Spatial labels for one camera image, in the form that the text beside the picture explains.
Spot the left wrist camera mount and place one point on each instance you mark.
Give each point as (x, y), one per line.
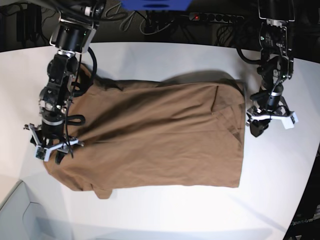
(289, 118)

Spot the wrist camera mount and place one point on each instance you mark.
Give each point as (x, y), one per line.
(44, 149)
(289, 118)

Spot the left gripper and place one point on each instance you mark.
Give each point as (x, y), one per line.
(259, 119)

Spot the blue box overhead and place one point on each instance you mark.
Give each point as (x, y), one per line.
(155, 5)

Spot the brown t-shirt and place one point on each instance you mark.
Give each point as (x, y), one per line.
(186, 130)

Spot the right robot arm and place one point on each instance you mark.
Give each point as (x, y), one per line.
(77, 26)

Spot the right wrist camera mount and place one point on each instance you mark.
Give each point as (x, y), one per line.
(44, 149)

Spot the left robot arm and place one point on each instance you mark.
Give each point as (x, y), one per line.
(276, 65)

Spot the white cabinet at corner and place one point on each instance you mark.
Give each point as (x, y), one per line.
(34, 209)

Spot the black power strip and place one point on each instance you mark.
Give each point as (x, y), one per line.
(215, 18)

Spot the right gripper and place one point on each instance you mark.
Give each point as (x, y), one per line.
(52, 130)

